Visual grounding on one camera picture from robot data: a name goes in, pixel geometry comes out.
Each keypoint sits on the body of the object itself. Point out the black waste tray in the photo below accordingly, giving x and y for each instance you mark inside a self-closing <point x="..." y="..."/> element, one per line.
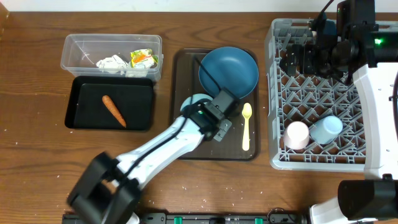
<point x="133" y="97"/>

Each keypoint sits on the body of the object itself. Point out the blue plate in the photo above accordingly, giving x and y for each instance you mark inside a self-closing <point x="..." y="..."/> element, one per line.
<point x="231" y="68"/>

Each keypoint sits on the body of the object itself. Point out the dark brown serving tray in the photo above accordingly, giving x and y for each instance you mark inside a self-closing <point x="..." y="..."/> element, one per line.
<point x="230" y="148"/>

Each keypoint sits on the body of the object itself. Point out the clear plastic bin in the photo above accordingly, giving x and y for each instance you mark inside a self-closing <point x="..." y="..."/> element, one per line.
<point x="81" y="52"/>

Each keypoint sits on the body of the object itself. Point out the grey dishwasher rack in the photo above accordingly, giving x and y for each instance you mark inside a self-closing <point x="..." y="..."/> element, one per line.
<point x="311" y="99"/>

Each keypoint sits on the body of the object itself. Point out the white tissue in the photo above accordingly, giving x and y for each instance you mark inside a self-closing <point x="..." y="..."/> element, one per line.
<point x="136" y="73"/>

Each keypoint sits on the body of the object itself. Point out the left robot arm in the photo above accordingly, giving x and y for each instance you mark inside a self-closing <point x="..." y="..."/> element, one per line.
<point x="110" y="188"/>

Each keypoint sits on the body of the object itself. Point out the blue cup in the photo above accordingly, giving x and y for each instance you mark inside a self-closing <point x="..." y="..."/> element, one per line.
<point x="326" y="130"/>

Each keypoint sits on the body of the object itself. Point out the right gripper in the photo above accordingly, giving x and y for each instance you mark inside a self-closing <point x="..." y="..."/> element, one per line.
<point x="296" y="59"/>

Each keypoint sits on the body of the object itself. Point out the green yellow snack wrapper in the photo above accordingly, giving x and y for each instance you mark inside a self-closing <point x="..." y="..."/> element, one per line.
<point x="143" y="59"/>

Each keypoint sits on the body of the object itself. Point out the light blue rice bowl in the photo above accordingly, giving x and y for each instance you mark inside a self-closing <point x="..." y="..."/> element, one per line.
<point x="196" y="98"/>

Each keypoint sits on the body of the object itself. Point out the white napkin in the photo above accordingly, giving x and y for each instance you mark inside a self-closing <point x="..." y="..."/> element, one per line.
<point x="113" y="64"/>

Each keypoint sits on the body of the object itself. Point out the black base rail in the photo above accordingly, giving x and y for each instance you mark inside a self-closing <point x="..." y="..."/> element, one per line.
<point x="273" y="218"/>

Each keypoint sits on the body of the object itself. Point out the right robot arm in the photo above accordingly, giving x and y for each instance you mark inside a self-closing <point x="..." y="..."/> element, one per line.
<point x="354" y="47"/>

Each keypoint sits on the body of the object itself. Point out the orange carrot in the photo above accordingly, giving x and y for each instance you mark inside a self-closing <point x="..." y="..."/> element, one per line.
<point x="109" y="104"/>

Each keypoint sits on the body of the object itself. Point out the pink cup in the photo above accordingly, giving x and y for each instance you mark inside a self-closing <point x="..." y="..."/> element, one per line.
<point x="296" y="135"/>

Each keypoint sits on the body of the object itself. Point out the yellow plastic spoon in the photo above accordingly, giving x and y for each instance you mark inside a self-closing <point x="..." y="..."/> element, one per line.
<point x="246" y="113"/>

